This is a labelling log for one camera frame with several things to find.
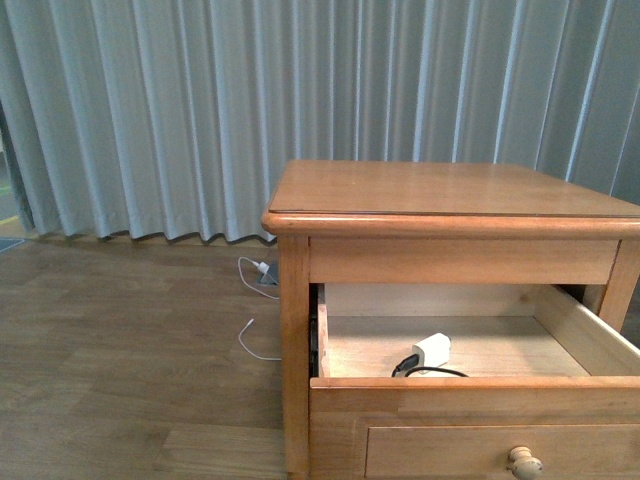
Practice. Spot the white charger block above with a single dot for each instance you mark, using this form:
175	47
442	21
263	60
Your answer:
433	351

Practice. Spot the wooden drawer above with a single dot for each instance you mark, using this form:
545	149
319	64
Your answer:
536	386

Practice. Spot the open metal floor socket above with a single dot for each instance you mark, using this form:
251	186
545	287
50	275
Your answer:
269	279

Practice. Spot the wooden nightstand cabinet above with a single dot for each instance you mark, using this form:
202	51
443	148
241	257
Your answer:
349	222

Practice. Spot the grey pleated curtain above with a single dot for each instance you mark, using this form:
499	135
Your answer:
178	117

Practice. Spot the dark floor mat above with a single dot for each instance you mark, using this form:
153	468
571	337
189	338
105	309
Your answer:
7	243

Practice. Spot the white wall plug adapter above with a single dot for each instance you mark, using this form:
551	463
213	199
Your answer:
261	266

